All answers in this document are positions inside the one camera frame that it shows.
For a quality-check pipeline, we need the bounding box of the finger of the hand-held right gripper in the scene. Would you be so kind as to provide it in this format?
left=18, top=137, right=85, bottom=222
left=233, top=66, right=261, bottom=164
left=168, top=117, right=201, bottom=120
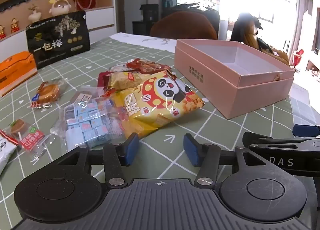
left=242, top=124, right=320, bottom=148

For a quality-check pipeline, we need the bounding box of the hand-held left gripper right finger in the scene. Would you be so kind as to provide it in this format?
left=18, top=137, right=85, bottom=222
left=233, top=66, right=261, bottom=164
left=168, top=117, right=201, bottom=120
left=183, top=133, right=266, bottom=188

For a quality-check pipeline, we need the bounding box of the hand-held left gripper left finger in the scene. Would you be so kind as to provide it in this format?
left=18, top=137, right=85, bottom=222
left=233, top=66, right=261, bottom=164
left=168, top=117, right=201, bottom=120
left=50, top=132, right=139, bottom=188

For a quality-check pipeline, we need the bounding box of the bag of blue candies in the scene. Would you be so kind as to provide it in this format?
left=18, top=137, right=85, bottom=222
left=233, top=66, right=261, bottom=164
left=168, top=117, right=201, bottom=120
left=50, top=90, right=126, bottom=151

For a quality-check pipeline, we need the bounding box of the yellow panda snack bag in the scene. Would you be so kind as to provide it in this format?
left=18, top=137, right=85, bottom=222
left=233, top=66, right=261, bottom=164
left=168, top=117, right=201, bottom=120
left=114, top=70, right=206, bottom=139

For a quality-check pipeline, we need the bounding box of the yellow cracker packet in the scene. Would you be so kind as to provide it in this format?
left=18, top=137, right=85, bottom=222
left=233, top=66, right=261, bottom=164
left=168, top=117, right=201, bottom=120
left=98, top=71, right=143, bottom=91

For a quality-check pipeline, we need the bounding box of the pink cardboard box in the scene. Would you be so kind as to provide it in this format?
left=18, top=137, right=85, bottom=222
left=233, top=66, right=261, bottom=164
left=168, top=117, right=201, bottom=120
left=174, top=39, right=296, bottom=120

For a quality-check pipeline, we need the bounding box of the red snack packet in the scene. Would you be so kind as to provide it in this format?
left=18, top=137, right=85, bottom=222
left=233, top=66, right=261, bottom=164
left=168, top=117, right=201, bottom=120
left=126, top=58, right=172, bottom=74

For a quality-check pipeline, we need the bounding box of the clear mooncake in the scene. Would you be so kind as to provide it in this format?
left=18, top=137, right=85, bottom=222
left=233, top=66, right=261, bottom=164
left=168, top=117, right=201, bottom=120
left=30, top=79, right=67, bottom=109

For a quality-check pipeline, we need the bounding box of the red label hawthorn packet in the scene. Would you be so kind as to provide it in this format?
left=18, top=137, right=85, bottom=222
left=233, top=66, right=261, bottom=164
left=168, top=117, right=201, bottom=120
left=4, top=119, right=48, bottom=157

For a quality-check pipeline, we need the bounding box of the green checked tablecloth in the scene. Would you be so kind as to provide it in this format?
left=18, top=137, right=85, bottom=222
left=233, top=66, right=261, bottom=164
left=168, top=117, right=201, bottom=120
left=0, top=35, right=320, bottom=220

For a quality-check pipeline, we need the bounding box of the white printed cloth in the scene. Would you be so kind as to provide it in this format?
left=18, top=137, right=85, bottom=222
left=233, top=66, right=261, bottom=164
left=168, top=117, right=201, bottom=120
left=110, top=32, right=178, bottom=51

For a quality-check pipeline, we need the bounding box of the long-haired doll figure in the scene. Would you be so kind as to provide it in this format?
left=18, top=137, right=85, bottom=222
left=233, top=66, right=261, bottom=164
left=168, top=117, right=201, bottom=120
left=230, top=13, right=291, bottom=67

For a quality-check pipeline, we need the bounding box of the brown chair back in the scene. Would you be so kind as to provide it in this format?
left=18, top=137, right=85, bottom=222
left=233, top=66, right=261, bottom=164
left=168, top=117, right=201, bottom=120
left=149, top=11, right=218, bottom=40

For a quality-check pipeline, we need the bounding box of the white snack packet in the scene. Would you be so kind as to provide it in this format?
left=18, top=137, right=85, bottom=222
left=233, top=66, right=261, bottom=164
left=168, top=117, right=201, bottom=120
left=0, top=130, right=19, bottom=176

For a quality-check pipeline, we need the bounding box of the white drawer cabinet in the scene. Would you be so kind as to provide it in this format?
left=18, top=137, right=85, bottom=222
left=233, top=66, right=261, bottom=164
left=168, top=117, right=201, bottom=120
left=85, top=6, right=118, bottom=44

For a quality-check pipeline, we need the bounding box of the black bin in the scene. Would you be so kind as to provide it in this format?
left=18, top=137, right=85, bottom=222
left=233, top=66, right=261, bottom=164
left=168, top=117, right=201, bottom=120
left=132, top=4, right=159, bottom=36

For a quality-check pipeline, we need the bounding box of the black gift box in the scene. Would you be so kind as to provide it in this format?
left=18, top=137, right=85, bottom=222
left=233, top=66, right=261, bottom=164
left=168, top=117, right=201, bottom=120
left=26, top=11, right=91, bottom=70

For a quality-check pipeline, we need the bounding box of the orange box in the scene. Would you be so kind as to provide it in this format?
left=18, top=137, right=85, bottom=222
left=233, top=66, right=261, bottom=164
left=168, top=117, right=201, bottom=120
left=0, top=51, right=38, bottom=98

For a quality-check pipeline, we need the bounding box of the white rabbit-ear figurine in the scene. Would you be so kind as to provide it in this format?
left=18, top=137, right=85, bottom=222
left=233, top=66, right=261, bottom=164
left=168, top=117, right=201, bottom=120
left=49, top=0, right=73, bottom=17

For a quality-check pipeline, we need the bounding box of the white vase figurine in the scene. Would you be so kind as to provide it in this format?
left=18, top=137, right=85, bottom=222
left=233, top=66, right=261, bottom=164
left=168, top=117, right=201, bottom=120
left=27, top=5, right=42, bottom=23

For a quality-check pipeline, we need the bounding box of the dark fringed strip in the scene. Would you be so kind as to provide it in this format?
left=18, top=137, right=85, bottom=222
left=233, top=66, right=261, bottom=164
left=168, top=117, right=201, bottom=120
left=0, top=0, right=40, bottom=12

